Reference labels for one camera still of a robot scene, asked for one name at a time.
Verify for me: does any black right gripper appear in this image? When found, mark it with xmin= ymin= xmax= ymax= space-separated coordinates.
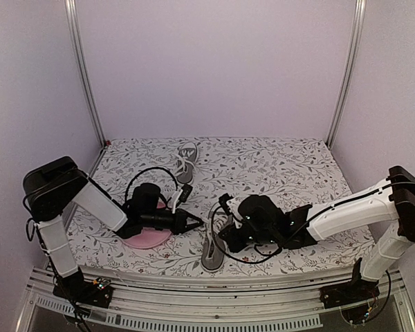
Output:
xmin=219 ymin=221 xmax=277 ymax=252

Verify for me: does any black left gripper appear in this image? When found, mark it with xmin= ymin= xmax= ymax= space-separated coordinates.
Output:
xmin=141 ymin=209 xmax=204 ymax=236

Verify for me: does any grey sneaker with red sole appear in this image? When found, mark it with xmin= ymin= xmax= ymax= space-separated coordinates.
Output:
xmin=175 ymin=142 xmax=199 ymax=185

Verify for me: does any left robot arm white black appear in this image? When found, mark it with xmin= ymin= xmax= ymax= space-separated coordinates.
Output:
xmin=22 ymin=156 xmax=203 ymax=308

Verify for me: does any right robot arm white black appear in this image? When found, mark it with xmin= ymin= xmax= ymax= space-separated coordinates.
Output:
xmin=219 ymin=166 xmax=415 ymax=308

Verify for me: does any pink plastic plate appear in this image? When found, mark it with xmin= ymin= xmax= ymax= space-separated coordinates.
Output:
xmin=116 ymin=199 xmax=172 ymax=250

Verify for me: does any floral patterned table mat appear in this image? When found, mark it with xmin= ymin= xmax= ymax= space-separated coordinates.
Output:
xmin=66 ymin=138 xmax=374 ymax=278

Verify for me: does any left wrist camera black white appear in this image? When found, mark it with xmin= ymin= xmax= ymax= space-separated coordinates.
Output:
xmin=167 ymin=183 xmax=193 ymax=213

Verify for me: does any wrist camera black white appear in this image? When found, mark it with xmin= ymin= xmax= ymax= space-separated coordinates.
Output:
xmin=219 ymin=194 xmax=236 ymax=218
xmin=167 ymin=183 xmax=193 ymax=213

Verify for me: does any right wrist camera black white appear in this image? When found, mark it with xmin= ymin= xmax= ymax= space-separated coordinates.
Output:
xmin=219 ymin=194 xmax=236 ymax=218

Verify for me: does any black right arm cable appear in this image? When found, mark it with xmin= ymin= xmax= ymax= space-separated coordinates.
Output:
xmin=209 ymin=201 xmax=291 ymax=266

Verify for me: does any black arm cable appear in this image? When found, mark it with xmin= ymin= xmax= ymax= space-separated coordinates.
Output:
xmin=124 ymin=167 xmax=179 ymax=203
xmin=209 ymin=201 xmax=291 ymax=266

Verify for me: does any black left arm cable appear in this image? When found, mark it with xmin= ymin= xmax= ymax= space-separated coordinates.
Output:
xmin=124 ymin=167 xmax=179 ymax=203

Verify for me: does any aluminium front rail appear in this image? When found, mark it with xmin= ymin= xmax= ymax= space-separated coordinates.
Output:
xmin=11 ymin=266 xmax=415 ymax=331

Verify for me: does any right aluminium frame post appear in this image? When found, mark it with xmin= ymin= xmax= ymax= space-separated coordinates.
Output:
xmin=325 ymin=0 xmax=367 ymax=150

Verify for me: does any aluminium frame post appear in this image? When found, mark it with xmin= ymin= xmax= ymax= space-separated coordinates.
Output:
xmin=325 ymin=0 xmax=367 ymax=150
xmin=64 ymin=0 xmax=109 ymax=147

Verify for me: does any left aluminium frame post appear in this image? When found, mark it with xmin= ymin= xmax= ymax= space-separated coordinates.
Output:
xmin=64 ymin=0 xmax=109 ymax=147

